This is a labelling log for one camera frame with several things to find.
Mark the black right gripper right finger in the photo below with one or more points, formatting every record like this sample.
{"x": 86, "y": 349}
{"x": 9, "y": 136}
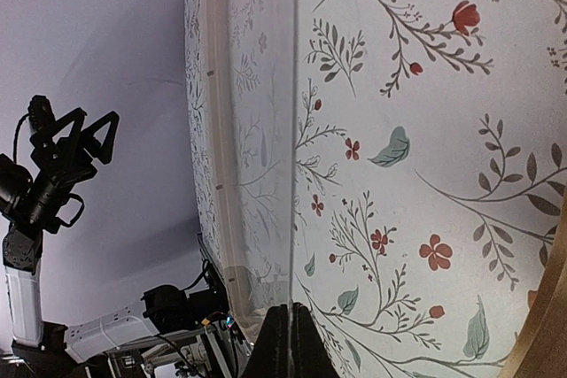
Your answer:
{"x": 309, "y": 358}

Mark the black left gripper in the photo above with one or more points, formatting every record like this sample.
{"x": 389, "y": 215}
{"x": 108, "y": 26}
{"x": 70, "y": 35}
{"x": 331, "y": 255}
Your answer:
{"x": 53, "y": 174}

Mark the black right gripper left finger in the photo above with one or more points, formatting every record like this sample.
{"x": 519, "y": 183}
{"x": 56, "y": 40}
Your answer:
{"x": 271, "y": 354}

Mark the light wooden picture frame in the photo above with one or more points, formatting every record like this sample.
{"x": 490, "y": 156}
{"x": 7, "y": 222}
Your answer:
{"x": 236, "y": 271}

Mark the clear acrylic sheet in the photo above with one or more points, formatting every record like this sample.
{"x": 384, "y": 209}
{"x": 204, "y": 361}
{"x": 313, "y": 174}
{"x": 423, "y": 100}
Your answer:
{"x": 262, "y": 60}

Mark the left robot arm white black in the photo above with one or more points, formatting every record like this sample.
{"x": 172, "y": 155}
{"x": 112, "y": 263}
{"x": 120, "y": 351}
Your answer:
{"x": 50, "y": 349}

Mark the floral patterned table cover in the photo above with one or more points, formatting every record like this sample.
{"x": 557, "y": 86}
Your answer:
{"x": 429, "y": 175}

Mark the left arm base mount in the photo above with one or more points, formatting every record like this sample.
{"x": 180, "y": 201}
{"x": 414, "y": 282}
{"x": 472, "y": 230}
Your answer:
{"x": 171, "y": 310}

